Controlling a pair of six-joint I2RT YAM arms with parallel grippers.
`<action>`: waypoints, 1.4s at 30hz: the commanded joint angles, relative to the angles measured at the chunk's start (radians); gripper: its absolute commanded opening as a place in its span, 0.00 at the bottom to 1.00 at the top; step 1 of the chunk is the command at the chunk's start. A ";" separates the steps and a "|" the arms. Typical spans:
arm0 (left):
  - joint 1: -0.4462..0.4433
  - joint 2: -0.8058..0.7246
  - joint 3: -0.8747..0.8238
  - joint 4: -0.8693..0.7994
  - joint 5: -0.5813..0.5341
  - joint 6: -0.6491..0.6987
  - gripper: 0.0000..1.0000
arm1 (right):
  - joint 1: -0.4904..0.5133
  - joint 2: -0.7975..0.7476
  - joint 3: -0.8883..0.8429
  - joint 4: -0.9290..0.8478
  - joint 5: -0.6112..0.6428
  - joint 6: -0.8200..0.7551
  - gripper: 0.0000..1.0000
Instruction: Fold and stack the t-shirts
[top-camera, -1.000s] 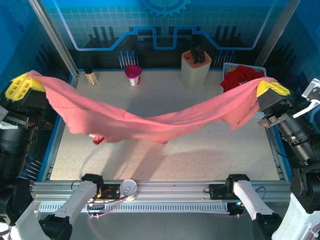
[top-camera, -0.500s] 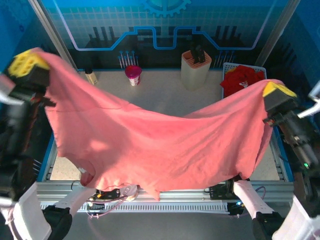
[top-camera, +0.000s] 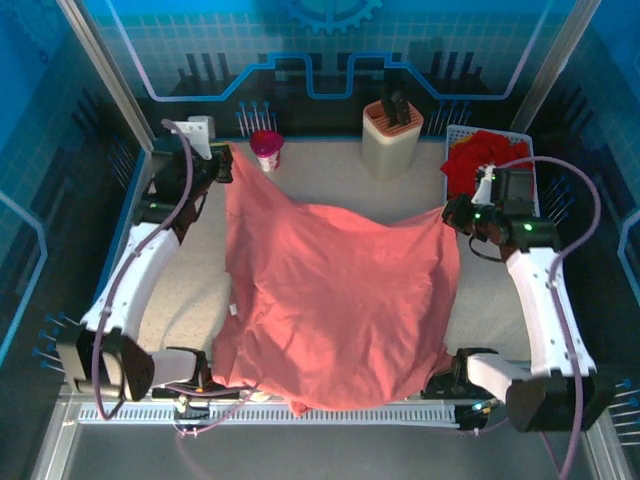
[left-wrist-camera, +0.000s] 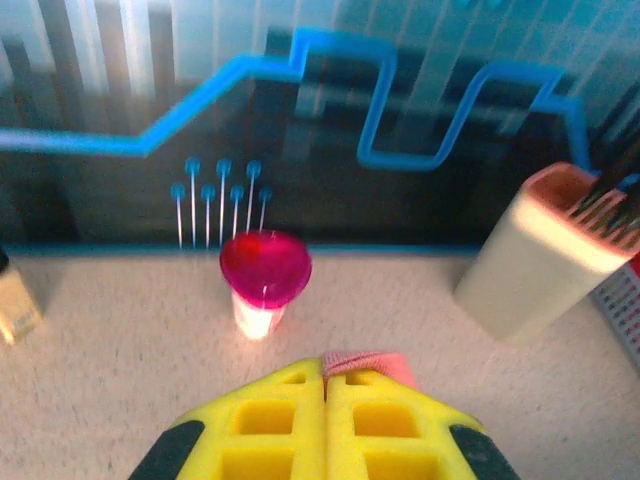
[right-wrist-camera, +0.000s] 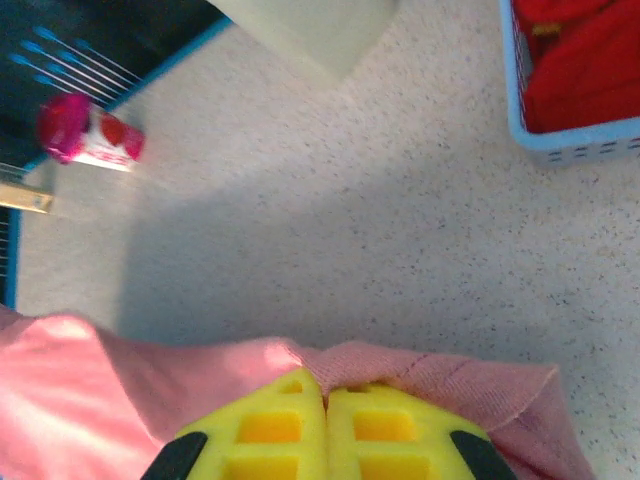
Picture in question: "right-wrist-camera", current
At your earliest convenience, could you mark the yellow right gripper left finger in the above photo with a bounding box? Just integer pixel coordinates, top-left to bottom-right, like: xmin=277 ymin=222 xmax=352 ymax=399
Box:
xmin=142 ymin=367 xmax=330 ymax=480

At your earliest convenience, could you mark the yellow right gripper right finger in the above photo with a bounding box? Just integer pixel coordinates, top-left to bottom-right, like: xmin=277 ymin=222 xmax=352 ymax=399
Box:
xmin=326 ymin=382 xmax=519 ymax=480

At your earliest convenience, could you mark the pink t-shirt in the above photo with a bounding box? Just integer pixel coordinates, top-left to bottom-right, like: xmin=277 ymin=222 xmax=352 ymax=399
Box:
xmin=0 ymin=304 xmax=597 ymax=480

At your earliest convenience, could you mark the white plastic basket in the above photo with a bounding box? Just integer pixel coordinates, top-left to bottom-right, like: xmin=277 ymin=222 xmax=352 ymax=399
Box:
xmin=498 ymin=0 xmax=640 ymax=167

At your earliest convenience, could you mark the cup with pink lid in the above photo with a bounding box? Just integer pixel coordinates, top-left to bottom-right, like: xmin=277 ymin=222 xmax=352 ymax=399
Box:
xmin=35 ymin=92 xmax=147 ymax=174

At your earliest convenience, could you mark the red t-shirt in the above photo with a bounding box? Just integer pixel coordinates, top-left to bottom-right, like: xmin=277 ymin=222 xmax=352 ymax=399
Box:
xmin=514 ymin=0 xmax=640 ymax=134

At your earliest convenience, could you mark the cream knife block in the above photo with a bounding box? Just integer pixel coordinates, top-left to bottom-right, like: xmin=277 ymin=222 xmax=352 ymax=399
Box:
xmin=208 ymin=0 xmax=402 ymax=82

